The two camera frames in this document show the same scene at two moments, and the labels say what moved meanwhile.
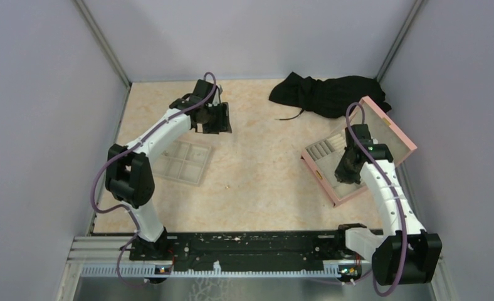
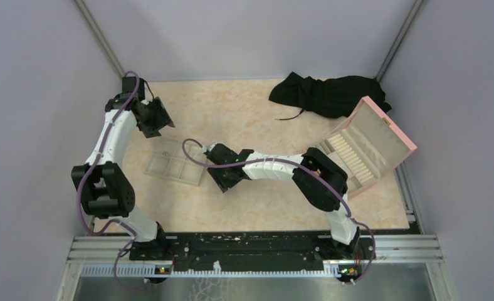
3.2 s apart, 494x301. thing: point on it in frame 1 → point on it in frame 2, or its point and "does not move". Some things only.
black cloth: x=335 y=96 does not move
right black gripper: x=342 y=175 → x=223 y=184
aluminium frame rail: x=88 y=249 does not move
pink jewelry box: x=323 y=157 does not move
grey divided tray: x=182 y=161 does not move
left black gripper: x=223 y=124 → x=162 y=120
